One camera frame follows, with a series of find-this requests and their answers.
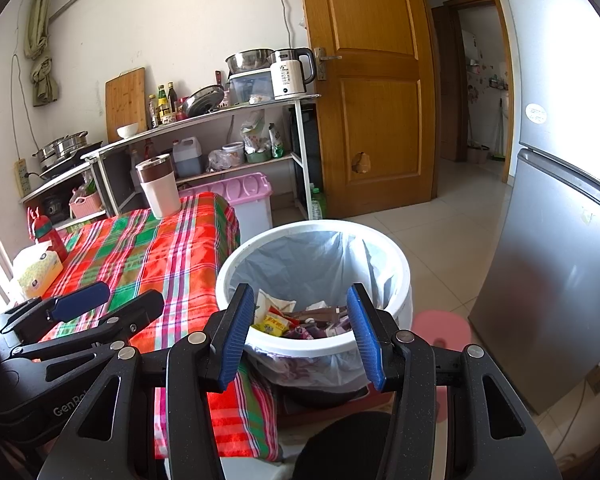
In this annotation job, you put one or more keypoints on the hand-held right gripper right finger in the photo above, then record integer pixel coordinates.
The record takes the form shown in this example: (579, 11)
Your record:
(367, 340)

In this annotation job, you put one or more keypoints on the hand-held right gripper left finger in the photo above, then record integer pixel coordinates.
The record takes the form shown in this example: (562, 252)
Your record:
(235, 340)

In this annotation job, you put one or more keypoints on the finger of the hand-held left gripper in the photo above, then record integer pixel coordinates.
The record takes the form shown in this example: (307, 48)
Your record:
(80, 301)
(130, 315)

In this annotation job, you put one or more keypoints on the purple milk carton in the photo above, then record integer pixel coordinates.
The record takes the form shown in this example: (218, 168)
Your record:
(339, 327)

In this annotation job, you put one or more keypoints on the yellow snack wrapper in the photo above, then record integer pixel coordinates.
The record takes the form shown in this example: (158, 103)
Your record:
(270, 324)

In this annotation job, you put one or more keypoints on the white waste bin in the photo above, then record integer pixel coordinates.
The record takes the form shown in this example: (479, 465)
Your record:
(305, 345)

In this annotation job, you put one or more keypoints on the maroon snack wrapper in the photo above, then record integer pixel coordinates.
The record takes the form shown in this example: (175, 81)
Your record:
(305, 334)

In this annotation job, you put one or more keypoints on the clear bin liner bag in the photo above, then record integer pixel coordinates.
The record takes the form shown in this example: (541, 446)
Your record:
(305, 260)

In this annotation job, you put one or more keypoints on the yellow white tissue pack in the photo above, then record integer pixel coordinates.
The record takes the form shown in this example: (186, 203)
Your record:
(37, 272)

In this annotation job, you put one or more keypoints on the red green antler bottle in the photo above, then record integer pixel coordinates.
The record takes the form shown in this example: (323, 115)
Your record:
(52, 240)

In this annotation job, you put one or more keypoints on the red green plaid tablecloth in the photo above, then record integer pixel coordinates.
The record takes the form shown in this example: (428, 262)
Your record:
(170, 260)

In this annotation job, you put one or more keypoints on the pink plastic stool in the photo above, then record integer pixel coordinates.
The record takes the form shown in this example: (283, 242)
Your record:
(440, 330)

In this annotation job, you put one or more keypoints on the pink plastic basket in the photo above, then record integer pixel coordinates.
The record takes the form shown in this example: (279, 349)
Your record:
(86, 206)

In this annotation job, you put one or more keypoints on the dark small appliance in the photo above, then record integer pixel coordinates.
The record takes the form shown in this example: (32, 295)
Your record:
(55, 209)

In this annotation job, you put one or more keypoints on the black round seat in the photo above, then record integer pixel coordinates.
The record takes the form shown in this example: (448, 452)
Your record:
(340, 450)

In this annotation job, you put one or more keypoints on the low white metal shelf rack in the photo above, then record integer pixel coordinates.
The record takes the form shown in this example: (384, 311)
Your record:
(55, 186)

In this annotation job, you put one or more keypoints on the white jug brown lid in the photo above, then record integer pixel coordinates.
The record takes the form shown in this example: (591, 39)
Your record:
(160, 195)

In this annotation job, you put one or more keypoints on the storage bin pink lid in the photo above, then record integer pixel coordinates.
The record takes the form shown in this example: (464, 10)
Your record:
(255, 215)

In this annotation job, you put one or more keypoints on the black induction cooker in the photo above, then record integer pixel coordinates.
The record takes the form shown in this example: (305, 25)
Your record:
(65, 167)

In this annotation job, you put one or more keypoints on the beige power strip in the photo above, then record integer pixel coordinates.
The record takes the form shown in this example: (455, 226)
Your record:
(20, 177)

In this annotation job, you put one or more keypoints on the green plastic bottle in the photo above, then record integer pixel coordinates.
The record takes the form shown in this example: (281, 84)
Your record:
(318, 205)

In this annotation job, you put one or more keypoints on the steel steamer pot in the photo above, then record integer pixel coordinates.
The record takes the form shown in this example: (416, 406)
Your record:
(60, 147)

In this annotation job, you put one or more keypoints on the blue white oil jug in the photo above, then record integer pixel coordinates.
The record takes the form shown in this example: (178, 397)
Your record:
(187, 160)

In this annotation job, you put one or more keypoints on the white ceramic bowl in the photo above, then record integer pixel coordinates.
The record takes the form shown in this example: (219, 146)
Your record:
(127, 131)

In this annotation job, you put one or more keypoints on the crumpled clear plastic bag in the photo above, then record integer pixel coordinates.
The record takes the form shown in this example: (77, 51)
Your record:
(217, 160)

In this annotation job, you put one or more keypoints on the green bowl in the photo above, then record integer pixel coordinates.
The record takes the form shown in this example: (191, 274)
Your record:
(258, 156)

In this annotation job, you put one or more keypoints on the white round tub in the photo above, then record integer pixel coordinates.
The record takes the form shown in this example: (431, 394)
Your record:
(233, 154)

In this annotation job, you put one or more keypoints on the wooden cutting board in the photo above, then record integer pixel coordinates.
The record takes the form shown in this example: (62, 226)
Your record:
(125, 105)

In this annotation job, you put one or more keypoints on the green white pouch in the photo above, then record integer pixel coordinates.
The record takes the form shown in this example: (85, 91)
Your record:
(276, 142)

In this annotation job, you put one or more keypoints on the small clear condiment bottle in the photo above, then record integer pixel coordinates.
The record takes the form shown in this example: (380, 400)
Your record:
(153, 112)

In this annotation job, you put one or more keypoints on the silver refrigerator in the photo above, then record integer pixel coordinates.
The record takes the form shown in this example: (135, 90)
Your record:
(555, 260)

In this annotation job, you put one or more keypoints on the white printed plastic bag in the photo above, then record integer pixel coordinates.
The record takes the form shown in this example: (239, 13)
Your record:
(254, 132)

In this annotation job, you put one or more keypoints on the red jar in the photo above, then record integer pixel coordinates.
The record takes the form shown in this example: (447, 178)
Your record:
(182, 109)

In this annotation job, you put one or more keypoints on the dark sauce bottle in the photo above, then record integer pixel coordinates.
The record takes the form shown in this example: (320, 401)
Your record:
(172, 97)

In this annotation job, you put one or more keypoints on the beige knotted hanging cloth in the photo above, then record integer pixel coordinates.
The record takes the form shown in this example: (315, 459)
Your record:
(42, 80)

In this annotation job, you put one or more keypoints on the steel frying pan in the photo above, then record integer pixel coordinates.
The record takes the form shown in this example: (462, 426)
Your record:
(202, 102)

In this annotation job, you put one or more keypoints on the tall white metal shelf rack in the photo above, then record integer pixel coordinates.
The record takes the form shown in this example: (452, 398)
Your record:
(280, 103)

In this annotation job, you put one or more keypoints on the clear plastic storage box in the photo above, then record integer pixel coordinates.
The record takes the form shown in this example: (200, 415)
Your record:
(250, 87)

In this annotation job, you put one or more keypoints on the white electric kettle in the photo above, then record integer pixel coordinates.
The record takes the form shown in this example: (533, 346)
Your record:
(285, 80)

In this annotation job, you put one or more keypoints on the stainless steel bowl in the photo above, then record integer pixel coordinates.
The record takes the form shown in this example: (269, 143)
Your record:
(250, 62)

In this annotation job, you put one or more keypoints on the wooden door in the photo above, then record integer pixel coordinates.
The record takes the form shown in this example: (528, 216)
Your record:
(370, 20)

